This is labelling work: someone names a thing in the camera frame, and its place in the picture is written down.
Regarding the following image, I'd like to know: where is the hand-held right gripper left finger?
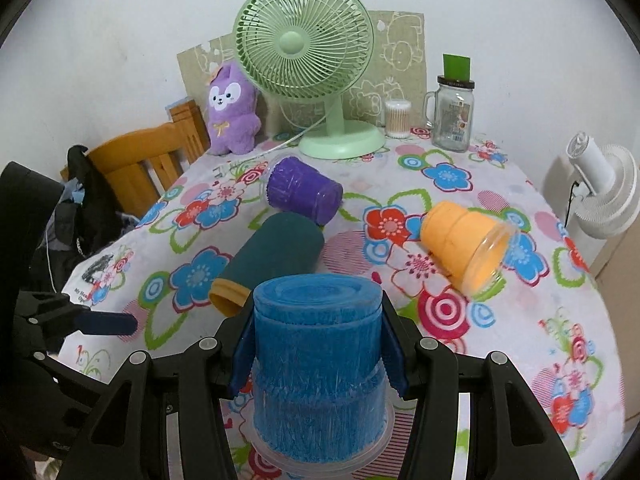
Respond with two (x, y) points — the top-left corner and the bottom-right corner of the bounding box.
(59, 297), (257, 480)

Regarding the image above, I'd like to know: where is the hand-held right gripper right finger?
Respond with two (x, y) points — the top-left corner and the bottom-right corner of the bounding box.
(381, 294), (582, 480)

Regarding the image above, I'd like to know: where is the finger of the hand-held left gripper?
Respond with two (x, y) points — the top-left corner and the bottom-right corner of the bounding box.
(14, 291), (139, 342)
(19, 351), (109, 412)

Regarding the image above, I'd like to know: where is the blue cup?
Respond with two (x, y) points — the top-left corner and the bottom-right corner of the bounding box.
(248, 274), (396, 472)

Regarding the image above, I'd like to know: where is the dark green cup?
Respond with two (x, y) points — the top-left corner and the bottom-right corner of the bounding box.
(209, 211), (326, 318)

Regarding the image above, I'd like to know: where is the orange cup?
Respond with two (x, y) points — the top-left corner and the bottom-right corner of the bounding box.
(419, 201), (521, 295)

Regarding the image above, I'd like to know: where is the purple cup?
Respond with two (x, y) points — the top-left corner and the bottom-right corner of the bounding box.
(263, 156), (344, 226)

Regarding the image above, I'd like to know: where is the black clothing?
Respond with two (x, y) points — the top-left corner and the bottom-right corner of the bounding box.
(30, 145), (132, 286)

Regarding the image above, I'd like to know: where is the floral tablecloth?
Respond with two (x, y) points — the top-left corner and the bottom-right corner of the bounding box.
(60, 125), (628, 480)

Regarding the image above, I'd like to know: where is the wooden chair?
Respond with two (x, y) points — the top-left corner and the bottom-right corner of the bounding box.
(60, 122), (201, 221)
(165, 97), (211, 161)

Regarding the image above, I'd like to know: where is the purple plush toy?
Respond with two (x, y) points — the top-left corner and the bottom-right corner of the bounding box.
(206, 60), (263, 156)

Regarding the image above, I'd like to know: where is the cotton swab container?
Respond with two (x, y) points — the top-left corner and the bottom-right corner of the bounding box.
(384, 99), (413, 139)

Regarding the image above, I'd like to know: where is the glass jar mug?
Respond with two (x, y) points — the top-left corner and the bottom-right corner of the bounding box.
(424, 75), (475, 152)

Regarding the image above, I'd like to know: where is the white fan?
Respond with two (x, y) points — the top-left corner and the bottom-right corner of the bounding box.
(565, 131), (640, 238)

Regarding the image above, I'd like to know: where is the beige printed board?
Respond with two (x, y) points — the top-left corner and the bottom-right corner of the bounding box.
(177, 10), (428, 133)

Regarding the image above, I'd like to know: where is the green plastic tab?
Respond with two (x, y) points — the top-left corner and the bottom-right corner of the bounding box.
(443, 53), (472, 81)

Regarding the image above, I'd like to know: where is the green desk fan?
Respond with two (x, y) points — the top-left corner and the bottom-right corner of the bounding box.
(233, 0), (387, 160)

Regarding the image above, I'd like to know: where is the white fan cable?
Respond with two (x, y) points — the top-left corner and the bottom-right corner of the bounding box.
(212, 110), (331, 172)

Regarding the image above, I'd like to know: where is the black fan cable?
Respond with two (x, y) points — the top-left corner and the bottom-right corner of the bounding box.
(564, 175), (582, 231)

